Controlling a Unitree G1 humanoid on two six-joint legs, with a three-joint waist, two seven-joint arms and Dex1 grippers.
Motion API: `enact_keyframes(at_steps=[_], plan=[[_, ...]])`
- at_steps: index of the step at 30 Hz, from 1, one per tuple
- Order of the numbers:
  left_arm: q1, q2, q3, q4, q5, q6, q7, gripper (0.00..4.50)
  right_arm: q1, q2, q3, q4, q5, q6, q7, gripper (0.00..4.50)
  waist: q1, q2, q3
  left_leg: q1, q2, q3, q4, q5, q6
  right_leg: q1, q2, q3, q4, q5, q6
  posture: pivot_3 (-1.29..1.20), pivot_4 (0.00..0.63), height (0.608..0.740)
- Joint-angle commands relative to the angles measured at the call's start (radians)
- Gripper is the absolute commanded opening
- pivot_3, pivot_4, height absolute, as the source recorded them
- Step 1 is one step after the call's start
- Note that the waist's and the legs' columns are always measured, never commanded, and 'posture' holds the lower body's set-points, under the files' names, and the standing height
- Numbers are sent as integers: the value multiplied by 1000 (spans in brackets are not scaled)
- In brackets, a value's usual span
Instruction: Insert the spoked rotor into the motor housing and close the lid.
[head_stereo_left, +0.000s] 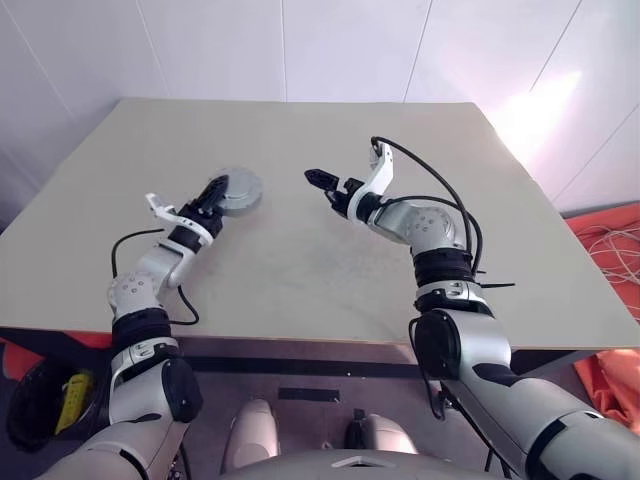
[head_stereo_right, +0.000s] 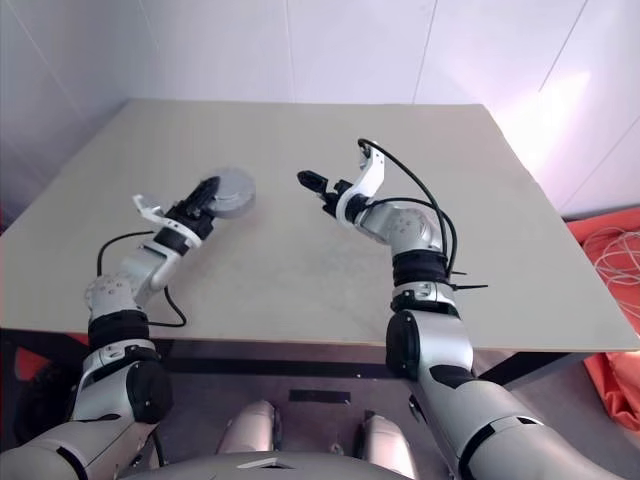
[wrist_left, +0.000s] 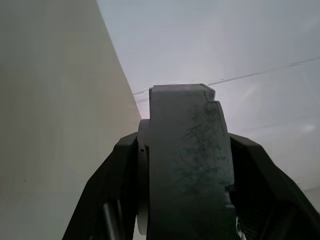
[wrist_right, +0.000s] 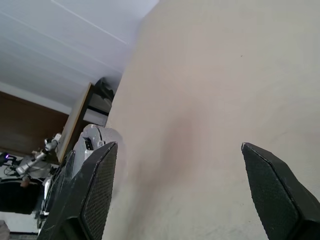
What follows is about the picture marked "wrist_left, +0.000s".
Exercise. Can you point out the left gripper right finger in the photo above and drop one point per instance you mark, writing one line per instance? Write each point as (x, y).
(270, 200)

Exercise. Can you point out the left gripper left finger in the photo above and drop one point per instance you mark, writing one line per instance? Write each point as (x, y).
(110, 195)

